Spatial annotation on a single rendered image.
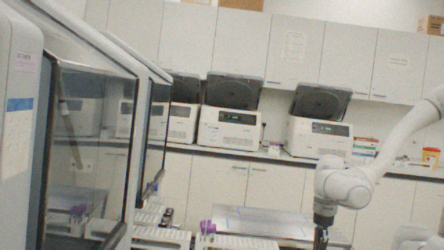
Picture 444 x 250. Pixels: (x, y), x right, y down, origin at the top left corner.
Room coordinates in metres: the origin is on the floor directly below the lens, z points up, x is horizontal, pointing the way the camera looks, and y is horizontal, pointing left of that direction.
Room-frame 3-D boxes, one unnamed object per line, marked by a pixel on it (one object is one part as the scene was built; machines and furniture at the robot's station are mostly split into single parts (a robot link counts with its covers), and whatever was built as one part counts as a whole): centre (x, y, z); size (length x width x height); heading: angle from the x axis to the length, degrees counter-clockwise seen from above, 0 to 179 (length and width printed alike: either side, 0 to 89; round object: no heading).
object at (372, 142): (4.30, -1.43, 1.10); 0.24 x 0.13 x 0.10; 90
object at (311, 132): (4.14, -0.89, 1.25); 0.62 x 0.56 x 0.69; 1
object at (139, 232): (1.51, 0.22, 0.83); 0.30 x 0.10 x 0.06; 91
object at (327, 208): (1.52, -0.39, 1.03); 0.09 x 0.09 x 0.06
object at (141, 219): (1.66, 0.37, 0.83); 0.30 x 0.10 x 0.06; 91
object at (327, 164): (1.51, -0.40, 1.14); 0.13 x 0.11 x 0.16; 11
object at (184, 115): (4.10, 0.54, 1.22); 0.62 x 0.56 x 0.64; 179
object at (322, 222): (1.52, -0.39, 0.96); 0.08 x 0.07 x 0.09; 1
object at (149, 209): (1.81, 0.37, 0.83); 0.30 x 0.10 x 0.06; 91
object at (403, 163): (4.16, -1.91, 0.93); 0.30 x 0.10 x 0.06; 94
